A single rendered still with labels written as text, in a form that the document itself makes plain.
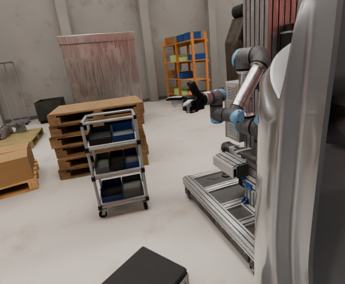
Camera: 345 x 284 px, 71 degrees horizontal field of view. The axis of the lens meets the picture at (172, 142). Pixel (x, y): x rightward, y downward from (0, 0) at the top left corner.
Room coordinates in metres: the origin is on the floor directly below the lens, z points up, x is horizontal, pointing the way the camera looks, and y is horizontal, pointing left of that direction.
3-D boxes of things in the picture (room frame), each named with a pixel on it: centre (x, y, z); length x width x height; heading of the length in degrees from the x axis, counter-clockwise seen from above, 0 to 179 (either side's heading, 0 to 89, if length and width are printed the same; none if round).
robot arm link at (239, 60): (1.54, -0.50, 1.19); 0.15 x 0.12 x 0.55; 33
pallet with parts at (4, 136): (5.34, 3.49, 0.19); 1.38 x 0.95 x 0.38; 19
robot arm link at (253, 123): (1.43, -0.57, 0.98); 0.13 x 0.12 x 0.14; 33
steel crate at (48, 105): (7.83, 3.71, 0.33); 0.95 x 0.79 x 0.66; 18
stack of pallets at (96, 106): (3.67, 1.07, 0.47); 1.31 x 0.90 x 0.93; 101
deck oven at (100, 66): (6.39, 1.57, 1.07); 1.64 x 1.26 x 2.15; 109
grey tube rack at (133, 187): (2.33, 0.58, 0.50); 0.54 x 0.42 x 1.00; 101
